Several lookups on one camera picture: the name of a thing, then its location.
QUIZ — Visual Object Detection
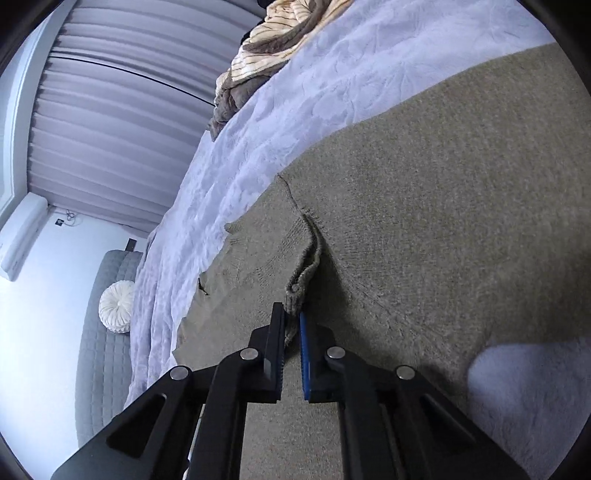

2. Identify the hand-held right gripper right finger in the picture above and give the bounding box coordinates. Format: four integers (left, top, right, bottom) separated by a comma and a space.
299, 313, 532, 480

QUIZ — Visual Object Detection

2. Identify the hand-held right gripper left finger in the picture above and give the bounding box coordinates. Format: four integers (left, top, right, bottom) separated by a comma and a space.
50, 302, 287, 480

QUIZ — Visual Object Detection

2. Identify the olive knit sweater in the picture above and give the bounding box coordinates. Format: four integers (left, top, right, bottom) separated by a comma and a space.
172, 41, 583, 480

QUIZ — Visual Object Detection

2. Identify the white round cushion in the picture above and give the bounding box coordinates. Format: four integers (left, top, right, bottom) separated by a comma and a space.
99, 280, 136, 333

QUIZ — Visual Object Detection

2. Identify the grey quilted sofa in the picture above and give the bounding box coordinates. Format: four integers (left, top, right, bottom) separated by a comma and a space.
74, 249, 144, 448

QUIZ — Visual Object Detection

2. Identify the lavender plush blanket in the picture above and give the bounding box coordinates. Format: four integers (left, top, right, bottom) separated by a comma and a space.
122, 0, 589, 467

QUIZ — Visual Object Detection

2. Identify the grey pleated curtain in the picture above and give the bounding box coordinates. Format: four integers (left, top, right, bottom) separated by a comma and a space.
25, 0, 264, 236

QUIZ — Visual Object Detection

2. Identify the white air conditioner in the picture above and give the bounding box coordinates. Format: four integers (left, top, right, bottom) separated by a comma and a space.
0, 193, 49, 280

